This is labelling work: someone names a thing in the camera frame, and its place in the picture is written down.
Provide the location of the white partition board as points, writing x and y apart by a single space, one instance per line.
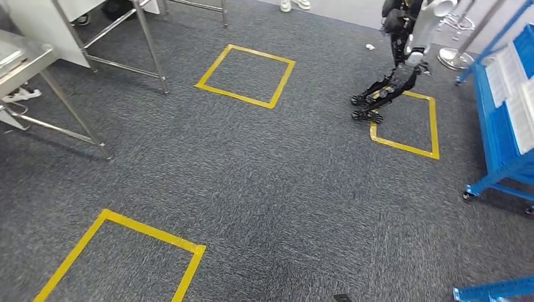
41 33

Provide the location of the translucent white storage crate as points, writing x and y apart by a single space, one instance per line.
521 116

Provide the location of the small white paper scrap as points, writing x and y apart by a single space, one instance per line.
370 46

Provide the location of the white power strip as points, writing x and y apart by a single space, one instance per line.
21 95

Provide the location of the low blue metal rack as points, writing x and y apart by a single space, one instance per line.
496 137

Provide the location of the black round floor object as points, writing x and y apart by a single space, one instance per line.
117 8

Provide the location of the person's white shoe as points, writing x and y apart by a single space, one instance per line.
285 5
302 4

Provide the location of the small black robot protrusion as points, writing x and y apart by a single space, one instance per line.
342 298

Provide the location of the stainless steel workbench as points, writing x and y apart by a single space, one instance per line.
25 62

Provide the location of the chrome stanchion with round base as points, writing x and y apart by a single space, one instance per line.
457 23
454 58

